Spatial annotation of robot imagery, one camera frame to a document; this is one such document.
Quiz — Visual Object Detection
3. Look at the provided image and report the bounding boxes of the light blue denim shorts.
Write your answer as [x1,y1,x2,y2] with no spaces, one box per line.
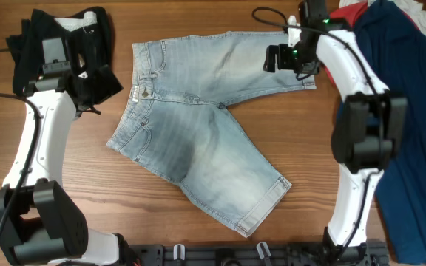
[107,32,315,237]

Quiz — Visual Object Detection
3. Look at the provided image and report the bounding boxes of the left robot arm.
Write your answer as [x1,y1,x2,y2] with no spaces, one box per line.
[0,38,131,265]

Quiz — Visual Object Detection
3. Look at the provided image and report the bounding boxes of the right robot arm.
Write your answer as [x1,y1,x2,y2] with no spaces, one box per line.
[257,1,408,265]

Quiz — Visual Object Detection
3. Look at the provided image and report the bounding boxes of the red shirt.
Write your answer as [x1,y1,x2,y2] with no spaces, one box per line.
[323,1,426,182]

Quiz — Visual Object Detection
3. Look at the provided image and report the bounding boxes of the navy blue shirt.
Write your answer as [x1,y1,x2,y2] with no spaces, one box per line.
[352,1,426,265]

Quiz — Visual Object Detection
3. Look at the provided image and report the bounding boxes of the white garment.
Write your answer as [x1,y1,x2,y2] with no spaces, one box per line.
[339,0,426,36]

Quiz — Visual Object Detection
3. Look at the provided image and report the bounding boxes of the folded black shorts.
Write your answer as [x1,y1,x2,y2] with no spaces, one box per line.
[6,7,123,109]

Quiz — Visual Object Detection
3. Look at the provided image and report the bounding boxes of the right black cable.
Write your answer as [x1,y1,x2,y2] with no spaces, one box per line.
[251,6,388,256]

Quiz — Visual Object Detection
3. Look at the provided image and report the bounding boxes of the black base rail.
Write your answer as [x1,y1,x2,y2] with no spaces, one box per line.
[131,241,391,266]

